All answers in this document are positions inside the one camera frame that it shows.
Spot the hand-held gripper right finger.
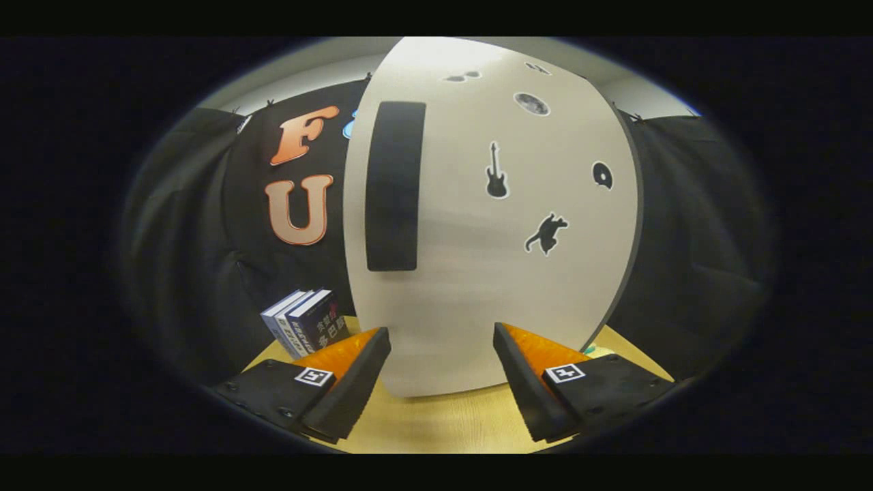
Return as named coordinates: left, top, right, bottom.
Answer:
left=492, top=322, right=676, bottom=444

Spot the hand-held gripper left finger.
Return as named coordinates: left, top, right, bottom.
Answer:
left=211, top=327, right=393, bottom=444

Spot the white cabinet door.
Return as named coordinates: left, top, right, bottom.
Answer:
left=343, top=38, right=640, bottom=398

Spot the black door handle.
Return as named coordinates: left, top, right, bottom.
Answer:
left=365, top=101, right=427, bottom=272

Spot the dark blue book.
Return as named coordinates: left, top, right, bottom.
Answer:
left=286, top=288, right=350, bottom=355

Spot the blue and white book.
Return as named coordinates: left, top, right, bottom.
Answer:
left=274, top=290, right=316, bottom=360
left=261, top=290, right=304, bottom=359

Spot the grey cabinet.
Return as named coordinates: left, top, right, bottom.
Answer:
left=580, top=101, right=645, bottom=355

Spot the black backdrop cloth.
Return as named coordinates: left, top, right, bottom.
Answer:
left=123, top=78, right=775, bottom=389

